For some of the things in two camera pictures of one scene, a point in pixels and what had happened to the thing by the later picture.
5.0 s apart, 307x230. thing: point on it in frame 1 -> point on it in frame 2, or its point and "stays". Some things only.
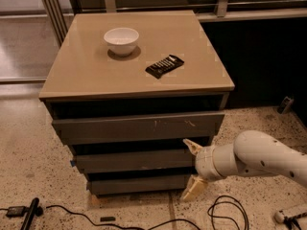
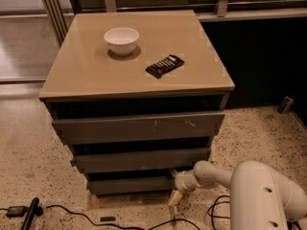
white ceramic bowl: x=122 y=40 stays
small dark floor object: x=286 y=103 stays
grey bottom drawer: x=138 y=184 stays
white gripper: x=203 y=162 -> x=182 y=180
